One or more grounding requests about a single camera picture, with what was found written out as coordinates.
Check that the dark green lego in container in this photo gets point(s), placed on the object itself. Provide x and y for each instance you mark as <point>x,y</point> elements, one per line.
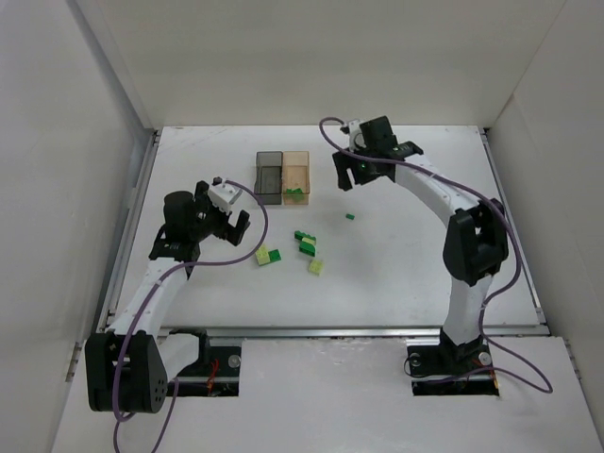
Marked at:
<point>295,197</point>

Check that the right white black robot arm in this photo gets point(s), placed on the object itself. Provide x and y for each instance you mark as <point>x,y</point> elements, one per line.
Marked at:
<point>476,241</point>

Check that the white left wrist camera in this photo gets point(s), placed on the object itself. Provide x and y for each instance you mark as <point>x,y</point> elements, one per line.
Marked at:
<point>223,195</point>

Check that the light green square lego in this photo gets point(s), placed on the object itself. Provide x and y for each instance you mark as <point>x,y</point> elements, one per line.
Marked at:
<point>262,255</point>

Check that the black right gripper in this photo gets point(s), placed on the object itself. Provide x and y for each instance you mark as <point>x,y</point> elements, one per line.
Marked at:
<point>354,161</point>

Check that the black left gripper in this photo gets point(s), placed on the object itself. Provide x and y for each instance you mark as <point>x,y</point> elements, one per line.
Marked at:
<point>226,225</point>

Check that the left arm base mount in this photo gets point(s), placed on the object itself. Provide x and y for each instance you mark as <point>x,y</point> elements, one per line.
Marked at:
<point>216,373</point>

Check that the aluminium table edge rail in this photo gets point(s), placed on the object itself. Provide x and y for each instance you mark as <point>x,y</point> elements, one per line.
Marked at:
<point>124,236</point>

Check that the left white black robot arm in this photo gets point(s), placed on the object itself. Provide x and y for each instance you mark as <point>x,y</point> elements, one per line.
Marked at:
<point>128,369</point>

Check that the long dark green lego brick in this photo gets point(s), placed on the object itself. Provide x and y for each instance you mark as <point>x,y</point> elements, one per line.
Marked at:
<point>302,236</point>

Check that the dark green square lego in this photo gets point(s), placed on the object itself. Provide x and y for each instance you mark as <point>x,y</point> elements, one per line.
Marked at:
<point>274,256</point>

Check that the grey translucent plastic container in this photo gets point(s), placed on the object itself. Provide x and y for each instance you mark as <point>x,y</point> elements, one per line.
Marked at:
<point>268,184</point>

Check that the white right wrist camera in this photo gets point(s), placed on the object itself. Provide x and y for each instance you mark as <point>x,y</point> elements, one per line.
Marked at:
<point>352,130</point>

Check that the right aluminium rail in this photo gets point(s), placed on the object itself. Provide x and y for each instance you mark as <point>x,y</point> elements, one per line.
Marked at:
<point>519,308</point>

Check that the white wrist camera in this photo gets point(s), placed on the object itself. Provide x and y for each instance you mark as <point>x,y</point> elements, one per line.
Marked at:
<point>223,195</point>
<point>352,130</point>

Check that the front aluminium rail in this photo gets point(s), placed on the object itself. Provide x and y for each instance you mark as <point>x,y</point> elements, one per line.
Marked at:
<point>291,332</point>

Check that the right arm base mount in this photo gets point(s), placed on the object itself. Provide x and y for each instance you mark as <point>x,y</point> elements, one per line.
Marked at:
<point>434,371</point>

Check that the amber translucent plastic container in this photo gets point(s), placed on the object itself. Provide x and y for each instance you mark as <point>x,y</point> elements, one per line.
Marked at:
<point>296,171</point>

